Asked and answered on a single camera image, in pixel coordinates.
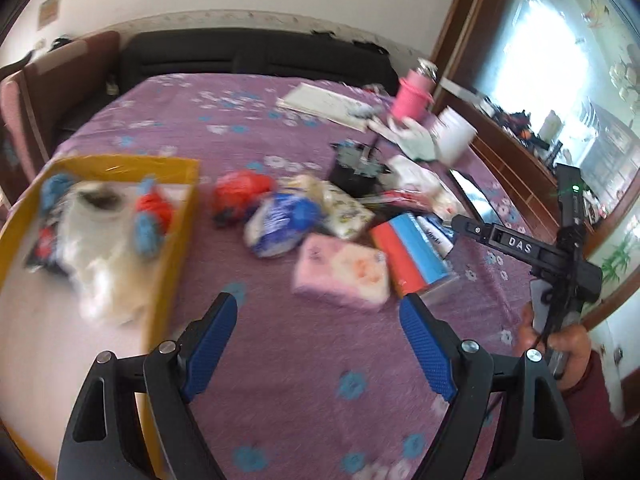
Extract red blue sponge pack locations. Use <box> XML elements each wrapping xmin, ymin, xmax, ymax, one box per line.
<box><xmin>369</xmin><ymin>214</ymin><xmax>454</xmax><ymax>298</ymax></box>

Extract red packet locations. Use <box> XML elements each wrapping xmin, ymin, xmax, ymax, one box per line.
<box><xmin>359</xmin><ymin>190</ymin><xmax>436</xmax><ymax>210</ymax></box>

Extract pink tissue pack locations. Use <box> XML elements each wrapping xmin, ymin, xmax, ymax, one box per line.
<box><xmin>292</xmin><ymin>233</ymin><xmax>390</xmax><ymax>311</ymax></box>

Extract floral white tissue pack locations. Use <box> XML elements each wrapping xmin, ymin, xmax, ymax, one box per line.
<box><xmin>280</xmin><ymin>174</ymin><xmax>374</xmax><ymax>240</ymax></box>

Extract blue white tissue pack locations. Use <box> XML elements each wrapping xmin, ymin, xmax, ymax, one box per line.
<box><xmin>243</xmin><ymin>193</ymin><xmax>322</xmax><ymax>258</ymax></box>

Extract red plastic bag bundle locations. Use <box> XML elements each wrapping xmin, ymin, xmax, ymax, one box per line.
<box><xmin>212</xmin><ymin>169</ymin><xmax>277</xmax><ymax>226</ymax></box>

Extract person's right hand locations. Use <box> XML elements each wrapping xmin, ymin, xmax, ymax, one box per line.
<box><xmin>515</xmin><ymin>304</ymin><xmax>591</xmax><ymax>391</ymax></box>

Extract black smartphone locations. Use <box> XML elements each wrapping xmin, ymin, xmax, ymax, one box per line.
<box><xmin>449</xmin><ymin>169</ymin><xmax>502</xmax><ymax>224</ymax></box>

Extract white plastic jar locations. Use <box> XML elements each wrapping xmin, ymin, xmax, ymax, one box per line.
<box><xmin>432</xmin><ymin>106</ymin><xmax>477</xmax><ymax>167</ymax></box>

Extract yellow cardboard box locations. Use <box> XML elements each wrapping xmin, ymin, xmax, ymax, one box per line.
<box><xmin>1</xmin><ymin>155</ymin><xmax>200</xmax><ymax>479</ymax></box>

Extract white work glove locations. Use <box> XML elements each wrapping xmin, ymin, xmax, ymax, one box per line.
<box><xmin>367</xmin><ymin>116</ymin><xmax>437</xmax><ymax>162</ymax></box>

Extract white plastic bag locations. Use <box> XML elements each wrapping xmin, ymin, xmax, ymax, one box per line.
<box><xmin>58</xmin><ymin>181</ymin><xmax>153</xmax><ymax>326</ymax></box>

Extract pink thermos bottle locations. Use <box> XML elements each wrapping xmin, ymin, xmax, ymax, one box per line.
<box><xmin>390</xmin><ymin>58</ymin><xmax>437</xmax><ymax>122</ymax></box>

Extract black motor device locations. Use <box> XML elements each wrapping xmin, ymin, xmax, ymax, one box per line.
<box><xmin>326</xmin><ymin>140</ymin><xmax>392</xmax><ymax>198</ymax></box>

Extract purple floral tablecloth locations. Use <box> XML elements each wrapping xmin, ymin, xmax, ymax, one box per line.
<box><xmin>8</xmin><ymin>72</ymin><xmax>557</xmax><ymax>480</ymax></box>

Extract white paper booklet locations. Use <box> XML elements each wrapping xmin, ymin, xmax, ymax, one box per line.
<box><xmin>277</xmin><ymin>82</ymin><xmax>384</xmax><ymax>132</ymax></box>

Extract black sofa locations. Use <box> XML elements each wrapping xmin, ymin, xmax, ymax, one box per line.
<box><xmin>117</xmin><ymin>28</ymin><xmax>399</xmax><ymax>96</ymax></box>

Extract brown armchair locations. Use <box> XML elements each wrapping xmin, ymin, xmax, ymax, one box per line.
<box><xmin>1</xmin><ymin>30</ymin><xmax>120</xmax><ymax>204</ymax></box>

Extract small wall plaque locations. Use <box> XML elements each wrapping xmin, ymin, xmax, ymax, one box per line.
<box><xmin>37</xmin><ymin>0</ymin><xmax>61</xmax><ymax>30</ymax></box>

